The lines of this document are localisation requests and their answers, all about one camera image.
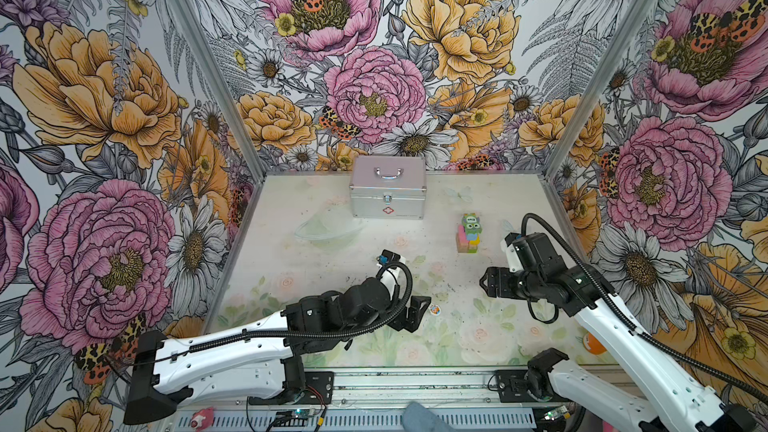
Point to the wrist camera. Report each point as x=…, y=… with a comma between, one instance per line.
x=510, y=251
x=387, y=257

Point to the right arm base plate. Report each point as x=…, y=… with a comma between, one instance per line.
x=516, y=385

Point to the pink toy left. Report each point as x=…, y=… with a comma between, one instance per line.
x=202, y=419

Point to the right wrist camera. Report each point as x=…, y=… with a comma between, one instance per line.
x=510, y=251

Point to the silver first aid case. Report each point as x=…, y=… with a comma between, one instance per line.
x=388, y=187

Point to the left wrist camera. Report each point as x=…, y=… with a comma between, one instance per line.
x=387, y=257

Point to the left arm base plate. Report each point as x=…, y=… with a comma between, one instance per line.
x=317, y=390

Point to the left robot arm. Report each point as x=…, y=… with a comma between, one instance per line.
x=263, y=358

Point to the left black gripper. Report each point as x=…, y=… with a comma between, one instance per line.
x=414, y=312

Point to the clear glass bowl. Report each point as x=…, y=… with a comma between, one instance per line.
x=330, y=229

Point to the aluminium front rail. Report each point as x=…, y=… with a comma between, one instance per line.
x=373, y=399

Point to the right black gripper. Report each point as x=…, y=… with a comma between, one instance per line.
x=498, y=282

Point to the grey blue cloth object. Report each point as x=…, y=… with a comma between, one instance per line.
x=417, y=418

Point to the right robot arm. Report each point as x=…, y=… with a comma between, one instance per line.
x=671, y=400

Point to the orange pill bottle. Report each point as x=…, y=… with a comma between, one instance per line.
x=593, y=345

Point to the owl sticker toy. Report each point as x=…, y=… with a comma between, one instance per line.
x=472, y=227

